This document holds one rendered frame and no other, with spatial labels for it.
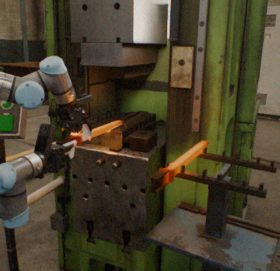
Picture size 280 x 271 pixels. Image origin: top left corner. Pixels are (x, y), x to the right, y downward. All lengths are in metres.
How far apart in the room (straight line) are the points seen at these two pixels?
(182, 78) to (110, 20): 0.38
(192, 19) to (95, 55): 0.42
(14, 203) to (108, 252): 0.74
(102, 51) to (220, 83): 0.51
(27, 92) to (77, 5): 0.63
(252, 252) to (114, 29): 0.96
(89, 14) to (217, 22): 0.52
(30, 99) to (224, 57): 0.79
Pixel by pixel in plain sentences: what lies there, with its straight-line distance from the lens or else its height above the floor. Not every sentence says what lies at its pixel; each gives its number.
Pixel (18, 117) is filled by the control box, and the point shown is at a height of 1.03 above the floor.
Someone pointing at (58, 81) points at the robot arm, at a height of 1.24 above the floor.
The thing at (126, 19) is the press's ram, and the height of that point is 1.46.
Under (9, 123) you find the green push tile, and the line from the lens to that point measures 1.50.
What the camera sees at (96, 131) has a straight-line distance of 1.27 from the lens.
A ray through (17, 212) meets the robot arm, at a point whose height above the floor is 0.90.
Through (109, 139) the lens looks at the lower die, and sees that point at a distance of 1.37.
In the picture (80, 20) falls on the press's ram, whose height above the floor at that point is 1.45.
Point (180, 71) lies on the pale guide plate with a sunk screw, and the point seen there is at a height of 1.26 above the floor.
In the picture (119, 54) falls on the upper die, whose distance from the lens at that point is 1.29.
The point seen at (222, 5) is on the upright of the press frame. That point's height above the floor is 1.51.
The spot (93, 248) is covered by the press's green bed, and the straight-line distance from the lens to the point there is 1.61.
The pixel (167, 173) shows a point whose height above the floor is 0.99.
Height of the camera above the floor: 1.36
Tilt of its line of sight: 16 degrees down
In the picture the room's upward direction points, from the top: 1 degrees clockwise
